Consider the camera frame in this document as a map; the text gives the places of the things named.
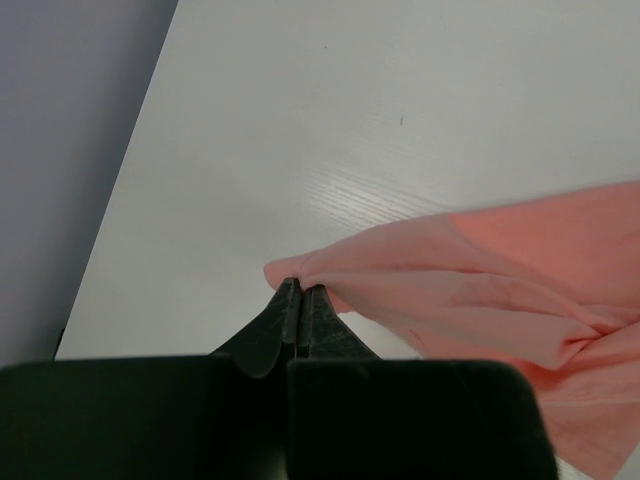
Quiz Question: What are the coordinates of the pink t shirt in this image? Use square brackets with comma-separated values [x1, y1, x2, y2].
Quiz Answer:
[264, 181, 639, 479]

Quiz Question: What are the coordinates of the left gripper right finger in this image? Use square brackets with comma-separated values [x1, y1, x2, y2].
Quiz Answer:
[295, 286, 379, 360]

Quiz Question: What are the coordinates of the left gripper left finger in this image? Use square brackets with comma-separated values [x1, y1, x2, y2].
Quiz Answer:
[212, 278, 301, 378]

